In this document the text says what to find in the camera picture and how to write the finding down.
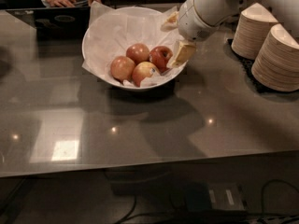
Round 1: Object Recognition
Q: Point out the paper plate stack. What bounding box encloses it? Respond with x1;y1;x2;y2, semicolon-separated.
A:
232;3;278;60
251;24;299;92

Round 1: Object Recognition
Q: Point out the paper plate stack front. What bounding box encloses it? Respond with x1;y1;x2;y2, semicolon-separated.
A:
251;24;299;92

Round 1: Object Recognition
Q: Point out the red apple back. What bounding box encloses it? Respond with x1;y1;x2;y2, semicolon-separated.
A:
126;43;150;64

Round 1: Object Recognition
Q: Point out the yellow-red apple front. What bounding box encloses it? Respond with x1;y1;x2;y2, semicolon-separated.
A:
132;62;160;87

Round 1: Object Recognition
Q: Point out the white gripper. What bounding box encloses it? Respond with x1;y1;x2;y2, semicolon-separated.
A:
161;0;218;68

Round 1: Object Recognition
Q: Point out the black mat under plates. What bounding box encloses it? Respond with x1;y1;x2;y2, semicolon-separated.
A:
227;39;299;93

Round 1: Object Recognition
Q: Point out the black cable on floor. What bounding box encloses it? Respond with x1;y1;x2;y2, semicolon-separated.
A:
115;179;299;224

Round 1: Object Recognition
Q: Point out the white paper liner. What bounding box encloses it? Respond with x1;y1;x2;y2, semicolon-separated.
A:
81;0;185;89

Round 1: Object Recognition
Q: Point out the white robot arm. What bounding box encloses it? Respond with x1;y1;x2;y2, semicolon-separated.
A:
177;0;299;44

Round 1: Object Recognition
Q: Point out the person's hand left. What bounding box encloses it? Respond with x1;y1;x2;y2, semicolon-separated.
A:
49;0;76;7

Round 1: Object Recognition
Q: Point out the power box on floor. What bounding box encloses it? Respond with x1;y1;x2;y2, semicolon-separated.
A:
184;183;246;213

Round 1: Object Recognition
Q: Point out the red apple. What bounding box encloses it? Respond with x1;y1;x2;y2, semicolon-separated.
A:
149;46;173;73
126;43;150;64

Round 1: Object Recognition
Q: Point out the white bowl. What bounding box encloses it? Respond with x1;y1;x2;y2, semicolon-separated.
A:
81;6;188;92

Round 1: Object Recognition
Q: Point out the red-yellow apple left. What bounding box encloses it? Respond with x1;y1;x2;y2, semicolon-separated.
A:
110;56;135;82

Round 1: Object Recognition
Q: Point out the paper plate stack back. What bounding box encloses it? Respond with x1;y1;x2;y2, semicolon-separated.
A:
232;3;278;60

